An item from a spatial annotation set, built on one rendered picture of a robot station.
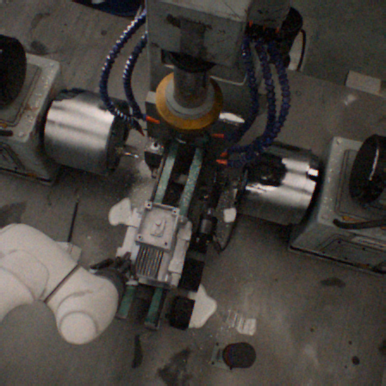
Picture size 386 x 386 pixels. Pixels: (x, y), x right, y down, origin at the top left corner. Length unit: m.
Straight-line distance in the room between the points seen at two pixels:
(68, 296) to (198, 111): 0.56
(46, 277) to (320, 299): 1.02
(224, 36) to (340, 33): 2.34
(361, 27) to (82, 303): 2.76
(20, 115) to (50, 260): 0.61
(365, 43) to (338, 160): 1.89
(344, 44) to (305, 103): 1.32
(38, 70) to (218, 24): 0.74
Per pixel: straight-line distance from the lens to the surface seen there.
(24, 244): 1.00
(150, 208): 1.34
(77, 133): 1.44
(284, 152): 1.44
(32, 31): 2.12
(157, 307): 1.51
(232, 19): 0.94
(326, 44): 3.20
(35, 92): 1.52
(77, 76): 1.96
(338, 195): 1.42
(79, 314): 0.95
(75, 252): 1.41
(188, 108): 1.22
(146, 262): 1.35
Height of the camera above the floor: 2.42
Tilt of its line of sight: 70 degrees down
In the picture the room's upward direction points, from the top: 10 degrees clockwise
